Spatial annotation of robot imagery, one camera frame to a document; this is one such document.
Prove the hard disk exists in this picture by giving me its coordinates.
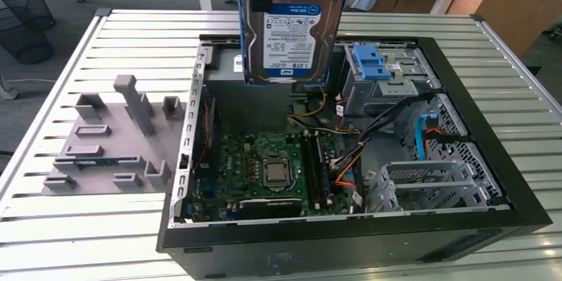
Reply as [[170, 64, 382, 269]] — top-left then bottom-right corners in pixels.
[[231, 0, 350, 88]]

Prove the metal disk bay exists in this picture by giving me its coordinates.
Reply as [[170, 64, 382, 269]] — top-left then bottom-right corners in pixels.
[[366, 161, 502, 213]]

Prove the blue plastic drive latch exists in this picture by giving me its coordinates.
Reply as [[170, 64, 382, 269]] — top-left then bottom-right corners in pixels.
[[350, 45, 392, 81]]

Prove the grey power supply unit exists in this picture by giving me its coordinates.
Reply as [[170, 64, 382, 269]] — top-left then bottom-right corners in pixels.
[[206, 47, 294, 134]]

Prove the metal optical drive cage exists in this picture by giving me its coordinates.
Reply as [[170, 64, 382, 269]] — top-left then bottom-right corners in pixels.
[[342, 45, 441, 117]]

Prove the green motherboard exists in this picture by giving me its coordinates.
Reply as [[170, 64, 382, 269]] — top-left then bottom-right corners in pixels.
[[193, 131, 353, 221]]

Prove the silver CPU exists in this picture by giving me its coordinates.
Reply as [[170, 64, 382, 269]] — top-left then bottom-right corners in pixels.
[[266, 161, 289, 184]]

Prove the black RAM slot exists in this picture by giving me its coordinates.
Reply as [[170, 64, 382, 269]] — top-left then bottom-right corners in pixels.
[[303, 132, 322, 209]]

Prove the grey parts rack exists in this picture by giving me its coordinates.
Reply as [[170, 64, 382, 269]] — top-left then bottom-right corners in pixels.
[[42, 75, 189, 198]]

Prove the brown wooden cabinet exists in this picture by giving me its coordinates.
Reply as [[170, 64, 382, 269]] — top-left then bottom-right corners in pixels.
[[448, 0, 562, 58]]

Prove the black graphics card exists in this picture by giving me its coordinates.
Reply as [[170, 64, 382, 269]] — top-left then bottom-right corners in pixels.
[[239, 197, 305, 219]]

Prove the grey furniture foot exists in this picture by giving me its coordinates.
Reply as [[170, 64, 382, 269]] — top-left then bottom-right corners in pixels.
[[0, 73, 22, 101]]

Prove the black open PC case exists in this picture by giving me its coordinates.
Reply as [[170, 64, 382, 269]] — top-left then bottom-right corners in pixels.
[[155, 34, 553, 281]]

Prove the yellow wire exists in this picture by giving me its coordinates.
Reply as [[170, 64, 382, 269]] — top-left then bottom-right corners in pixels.
[[287, 86, 329, 119]]

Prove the black cable bundle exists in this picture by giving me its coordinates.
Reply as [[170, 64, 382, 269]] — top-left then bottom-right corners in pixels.
[[335, 91, 445, 170]]

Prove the black wire mesh bin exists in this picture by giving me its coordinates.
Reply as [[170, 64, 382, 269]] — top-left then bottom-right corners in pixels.
[[0, 0, 56, 64]]

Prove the blue data wire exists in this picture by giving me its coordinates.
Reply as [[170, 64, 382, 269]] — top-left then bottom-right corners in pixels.
[[418, 113, 441, 163]]

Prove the orange wire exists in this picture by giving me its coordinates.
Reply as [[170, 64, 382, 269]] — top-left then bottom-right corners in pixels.
[[335, 161, 358, 193]]

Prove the white floor cable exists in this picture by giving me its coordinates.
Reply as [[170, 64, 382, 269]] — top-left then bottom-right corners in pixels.
[[8, 78, 60, 85]]

